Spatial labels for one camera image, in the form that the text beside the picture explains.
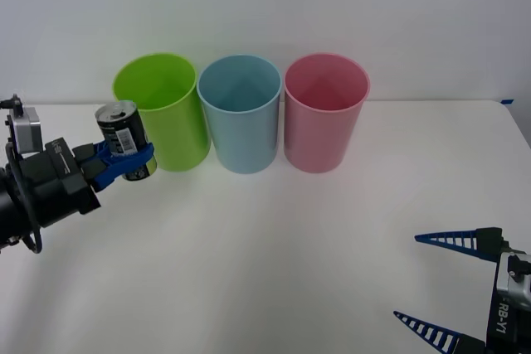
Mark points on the pale blue plastic bin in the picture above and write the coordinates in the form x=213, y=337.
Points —
x=242, y=142

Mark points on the pink plastic bin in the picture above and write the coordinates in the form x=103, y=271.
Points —
x=319, y=138

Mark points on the black drink can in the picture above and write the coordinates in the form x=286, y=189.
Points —
x=120, y=126

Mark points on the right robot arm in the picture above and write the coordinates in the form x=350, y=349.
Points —
x=516, y=283

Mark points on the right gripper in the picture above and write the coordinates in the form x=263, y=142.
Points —
x=504, y=325

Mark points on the green plastic bin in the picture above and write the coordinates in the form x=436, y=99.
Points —
x=174, y=138

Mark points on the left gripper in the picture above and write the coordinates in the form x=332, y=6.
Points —
x=58, y=188

